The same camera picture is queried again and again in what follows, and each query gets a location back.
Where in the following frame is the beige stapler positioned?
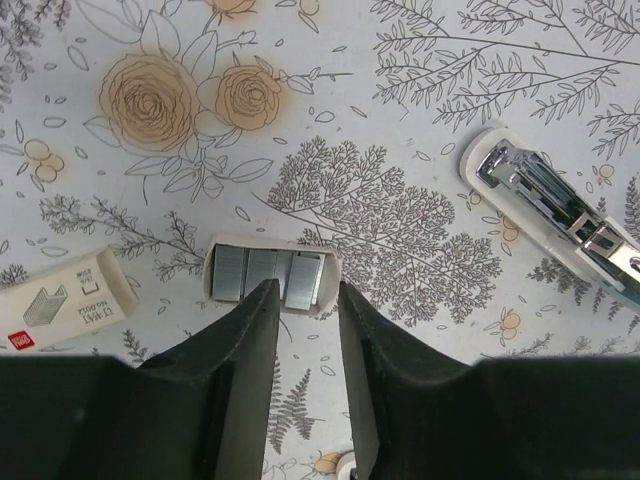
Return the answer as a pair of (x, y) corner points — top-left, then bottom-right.
(336, 452), (358, 480)

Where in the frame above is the light blue stapler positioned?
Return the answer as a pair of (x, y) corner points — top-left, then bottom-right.
(459, 128), (639, 310)

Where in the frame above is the grey staple strip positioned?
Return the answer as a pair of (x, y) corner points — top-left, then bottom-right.
(212, 244), (245, 302)
(243, 249), (277, 297)
(285, 254), (321, 310)

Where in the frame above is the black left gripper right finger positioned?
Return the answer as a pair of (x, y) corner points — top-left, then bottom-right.
(338, 283), (639, 479)

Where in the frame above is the floral patterned table mat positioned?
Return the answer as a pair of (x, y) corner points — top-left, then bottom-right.
(1, 1), (639, 479)

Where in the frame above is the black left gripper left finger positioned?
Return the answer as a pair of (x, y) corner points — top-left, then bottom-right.
(1, 280), (280, 479)

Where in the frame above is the white staples tray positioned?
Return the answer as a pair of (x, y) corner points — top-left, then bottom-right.
(202, 234), (342, 316)

